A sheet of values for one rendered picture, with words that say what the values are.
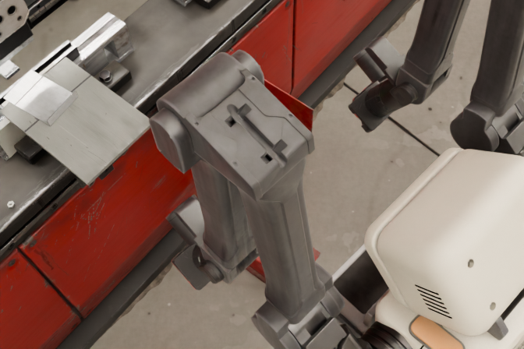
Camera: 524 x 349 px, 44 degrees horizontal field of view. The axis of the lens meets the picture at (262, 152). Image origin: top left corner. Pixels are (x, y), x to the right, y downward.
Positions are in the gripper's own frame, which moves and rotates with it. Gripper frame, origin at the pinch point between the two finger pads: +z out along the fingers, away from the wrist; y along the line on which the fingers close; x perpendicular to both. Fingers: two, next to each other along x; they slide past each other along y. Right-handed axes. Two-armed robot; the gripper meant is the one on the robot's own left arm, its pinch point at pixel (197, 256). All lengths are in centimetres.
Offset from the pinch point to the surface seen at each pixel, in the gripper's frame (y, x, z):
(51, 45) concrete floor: -37, -87, 156
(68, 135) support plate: 1.2, -33.3, 16.5
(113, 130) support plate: -5.8, -28.4, 14.0
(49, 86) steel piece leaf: -3.2, -44.5, 22.0
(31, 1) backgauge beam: -16, -68, 42
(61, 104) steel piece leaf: -2.1, -39.5, 19.4
